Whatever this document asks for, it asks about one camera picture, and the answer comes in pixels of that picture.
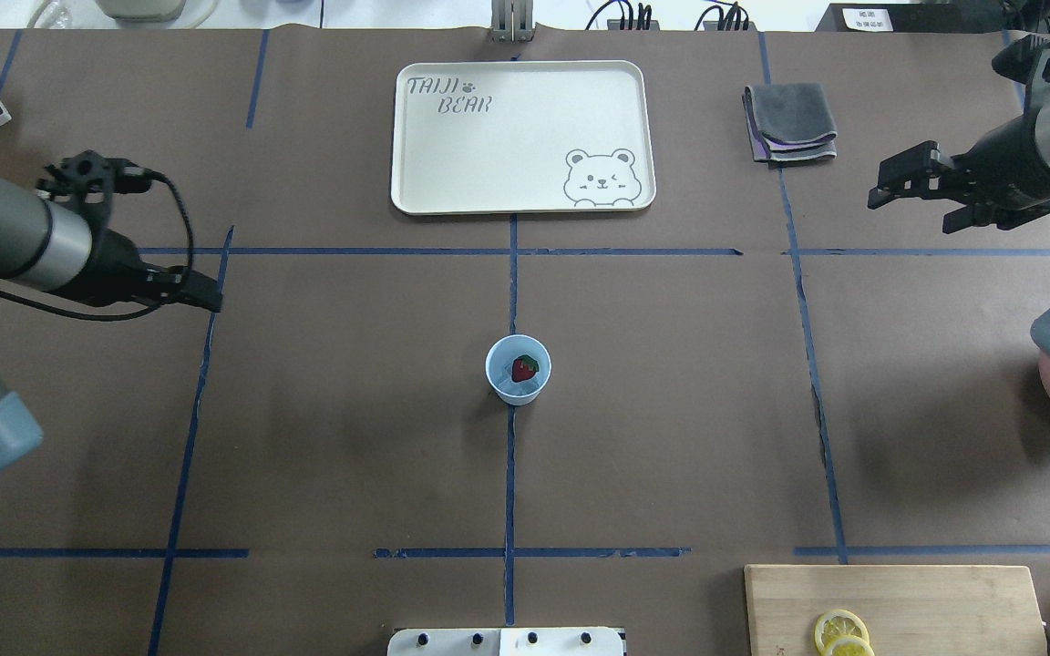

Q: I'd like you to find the folded grey cloth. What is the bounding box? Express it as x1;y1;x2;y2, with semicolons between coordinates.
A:
742;83;838;165

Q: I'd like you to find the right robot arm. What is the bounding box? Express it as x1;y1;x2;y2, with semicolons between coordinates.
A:
867;99;1050;358

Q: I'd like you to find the cream bear serving tray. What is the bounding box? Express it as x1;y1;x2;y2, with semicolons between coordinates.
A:
390;61;657;216

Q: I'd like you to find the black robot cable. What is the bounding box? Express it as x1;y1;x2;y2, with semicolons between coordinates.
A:
0;169;196;323

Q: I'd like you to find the aluminium frame post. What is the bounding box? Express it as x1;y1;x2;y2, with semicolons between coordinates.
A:
490;0;536;43

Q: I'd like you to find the light blue plastic cup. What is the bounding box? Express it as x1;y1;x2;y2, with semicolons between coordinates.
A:
484;333;551;406

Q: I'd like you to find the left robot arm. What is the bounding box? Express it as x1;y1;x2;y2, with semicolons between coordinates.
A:
0;150;222;472

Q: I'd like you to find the bamboo cutting board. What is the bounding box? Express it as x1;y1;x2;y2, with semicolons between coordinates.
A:
743;564;1047;655

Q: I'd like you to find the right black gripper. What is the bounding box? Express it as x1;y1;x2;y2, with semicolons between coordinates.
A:
868;118;1050;235

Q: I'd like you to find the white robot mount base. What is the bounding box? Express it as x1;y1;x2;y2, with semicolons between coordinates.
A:
386;626;628;655

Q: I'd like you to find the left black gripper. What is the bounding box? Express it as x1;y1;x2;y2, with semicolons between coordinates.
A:
61;229;222;313

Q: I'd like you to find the lemon slice stack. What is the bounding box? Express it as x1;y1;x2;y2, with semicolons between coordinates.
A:
812;608;876;655

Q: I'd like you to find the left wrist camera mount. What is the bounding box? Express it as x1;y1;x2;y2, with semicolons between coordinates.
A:
35;150;151;229

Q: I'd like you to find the red strawberry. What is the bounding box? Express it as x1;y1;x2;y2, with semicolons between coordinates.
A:
510;354;540;383

